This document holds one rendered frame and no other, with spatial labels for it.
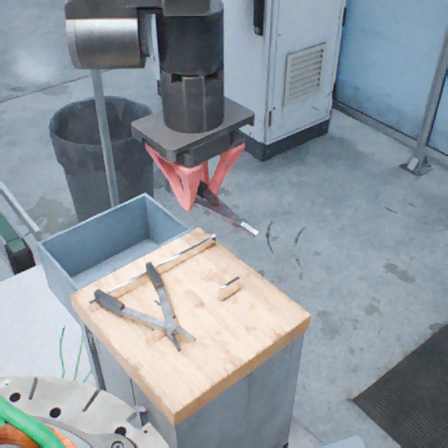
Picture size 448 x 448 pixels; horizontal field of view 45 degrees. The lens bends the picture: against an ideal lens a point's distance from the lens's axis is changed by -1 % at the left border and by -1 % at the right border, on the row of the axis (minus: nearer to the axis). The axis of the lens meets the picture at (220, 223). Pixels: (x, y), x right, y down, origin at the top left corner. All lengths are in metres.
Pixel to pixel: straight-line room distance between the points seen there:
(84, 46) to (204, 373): 0.32
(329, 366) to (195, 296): 1.32
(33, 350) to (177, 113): 0.60
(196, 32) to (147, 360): 0.32
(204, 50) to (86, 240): 0.38
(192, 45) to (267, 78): 2.15
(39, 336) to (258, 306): 0.49
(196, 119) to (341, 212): 2.07
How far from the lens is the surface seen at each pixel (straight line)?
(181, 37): 0.46
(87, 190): 2.05
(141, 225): 0.81
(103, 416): 0.51
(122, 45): 0.47
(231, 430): 0.67
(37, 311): 1.05
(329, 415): 1.81
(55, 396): 0.53
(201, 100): 0.48
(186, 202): 0.55
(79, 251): 0.77
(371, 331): 2.05
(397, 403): 1.87
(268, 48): 2.55
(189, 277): 0.65
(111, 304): 0.60
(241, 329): 0.60
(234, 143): 0.52
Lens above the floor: 1.52
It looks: 39 degrees down
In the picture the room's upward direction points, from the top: straight up
